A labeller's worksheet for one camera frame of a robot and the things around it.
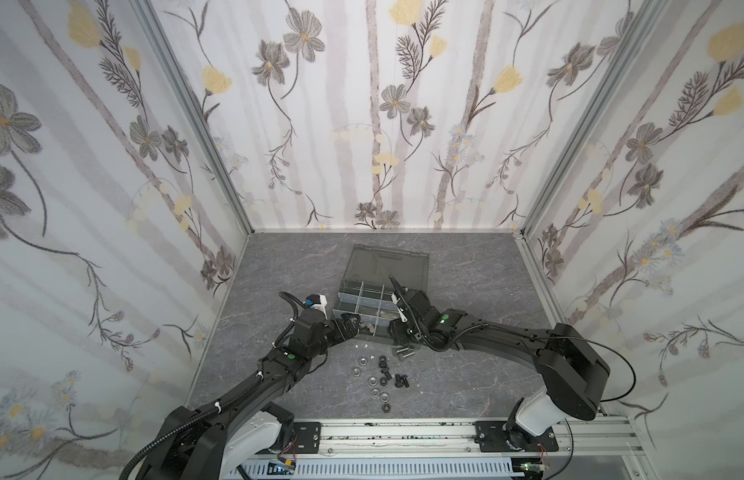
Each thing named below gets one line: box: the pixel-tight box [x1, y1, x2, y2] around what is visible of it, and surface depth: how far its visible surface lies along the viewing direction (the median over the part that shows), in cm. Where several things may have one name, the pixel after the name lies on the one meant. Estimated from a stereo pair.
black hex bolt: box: [394, 374, 410, 388], surface depth 85 cm
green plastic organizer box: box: [333, 244, 430, 343], surface depth 106 cm
